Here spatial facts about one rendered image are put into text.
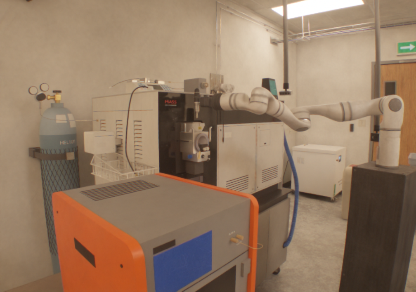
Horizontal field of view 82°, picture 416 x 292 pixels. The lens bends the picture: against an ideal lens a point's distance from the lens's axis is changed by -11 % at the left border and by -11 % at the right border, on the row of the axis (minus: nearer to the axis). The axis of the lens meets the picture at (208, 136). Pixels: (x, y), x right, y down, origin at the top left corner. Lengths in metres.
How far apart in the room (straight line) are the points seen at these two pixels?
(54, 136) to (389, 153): 1.80
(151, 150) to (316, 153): 3.38
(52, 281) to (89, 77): 1.55
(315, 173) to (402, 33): 2.52
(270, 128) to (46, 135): 1.47
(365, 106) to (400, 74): 3.42
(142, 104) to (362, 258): 1.25
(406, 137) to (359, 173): 3.42
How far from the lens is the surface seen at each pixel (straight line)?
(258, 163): 1.82
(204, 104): 1.18
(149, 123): 1.23
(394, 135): 1.36
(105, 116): 1.60
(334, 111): 1.29
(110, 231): 0.51
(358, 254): 1.46
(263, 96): 1.03
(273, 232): 2.06
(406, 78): 4.74
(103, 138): 1.38
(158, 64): 2.65
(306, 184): 4.46
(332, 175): 4.29
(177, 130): 1.26
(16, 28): 2.19
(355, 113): 1.31
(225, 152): 1.52
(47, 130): 1.81
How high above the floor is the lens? 1.34
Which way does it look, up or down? 5 degrees down
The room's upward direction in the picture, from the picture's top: straight up
